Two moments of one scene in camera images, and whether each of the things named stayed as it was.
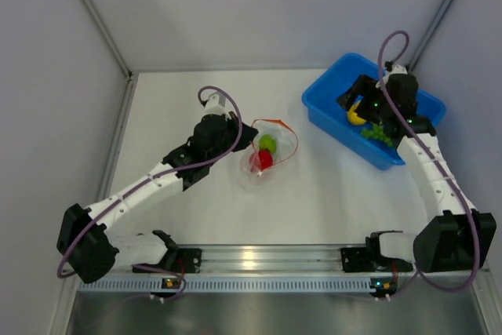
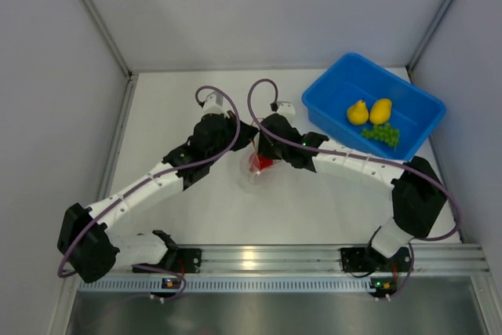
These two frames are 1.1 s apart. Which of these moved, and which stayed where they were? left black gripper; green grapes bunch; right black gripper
Moved: right black gripper
Stayed: left black gripper; green grapes bunch
